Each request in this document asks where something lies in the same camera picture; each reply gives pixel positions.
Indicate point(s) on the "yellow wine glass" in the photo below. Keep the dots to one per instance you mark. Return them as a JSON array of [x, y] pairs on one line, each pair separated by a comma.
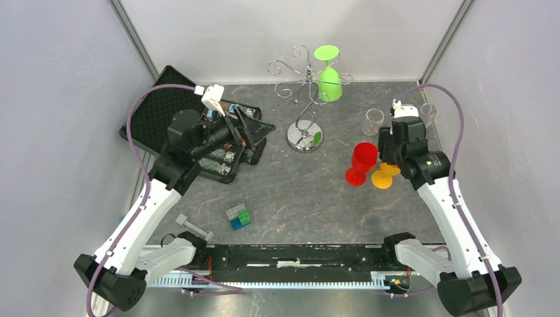
[[383, 177]]

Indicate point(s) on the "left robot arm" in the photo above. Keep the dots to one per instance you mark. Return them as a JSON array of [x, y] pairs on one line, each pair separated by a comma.
[[117, 271]]

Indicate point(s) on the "black poker chip case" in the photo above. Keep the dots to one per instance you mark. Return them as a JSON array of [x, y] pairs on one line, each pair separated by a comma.
[[149, 130]]

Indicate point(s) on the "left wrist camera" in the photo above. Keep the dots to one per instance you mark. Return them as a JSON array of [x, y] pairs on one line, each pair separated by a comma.
[[211, 97]]

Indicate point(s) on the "chrome wine glass rack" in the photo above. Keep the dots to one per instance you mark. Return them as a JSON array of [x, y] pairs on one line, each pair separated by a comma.
[[304, 135]]

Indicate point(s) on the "green wine glass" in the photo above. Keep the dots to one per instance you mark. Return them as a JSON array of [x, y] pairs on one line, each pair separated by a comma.
[[329, 82]]

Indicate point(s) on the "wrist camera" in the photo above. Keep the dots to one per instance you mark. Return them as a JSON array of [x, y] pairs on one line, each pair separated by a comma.
[[211, 97], [400, 110]]

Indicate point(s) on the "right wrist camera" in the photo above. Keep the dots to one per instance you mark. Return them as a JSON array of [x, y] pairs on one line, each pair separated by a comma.
[[400, 110]]

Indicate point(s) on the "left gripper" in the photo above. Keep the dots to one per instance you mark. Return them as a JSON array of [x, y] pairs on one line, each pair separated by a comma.
[[257, 130]]

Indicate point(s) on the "colourful block cube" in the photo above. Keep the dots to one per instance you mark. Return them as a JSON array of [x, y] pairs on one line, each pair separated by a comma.
[[238, 217]]

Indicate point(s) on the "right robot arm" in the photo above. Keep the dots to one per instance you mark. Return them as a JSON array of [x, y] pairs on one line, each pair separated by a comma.
[[474, 278]]

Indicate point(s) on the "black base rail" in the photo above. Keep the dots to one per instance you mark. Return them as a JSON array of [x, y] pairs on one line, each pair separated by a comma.
[[291, 266]]

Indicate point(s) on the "clear wine glass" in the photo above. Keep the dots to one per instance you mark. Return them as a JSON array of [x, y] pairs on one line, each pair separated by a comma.
[[372, 121], [428, 113]]

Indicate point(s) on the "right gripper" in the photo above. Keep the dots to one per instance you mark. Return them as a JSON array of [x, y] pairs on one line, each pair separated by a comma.
[[385, 137]]

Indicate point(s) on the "red wine glass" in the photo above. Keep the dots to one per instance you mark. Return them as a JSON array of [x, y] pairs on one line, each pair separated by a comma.
[[363, 160]]

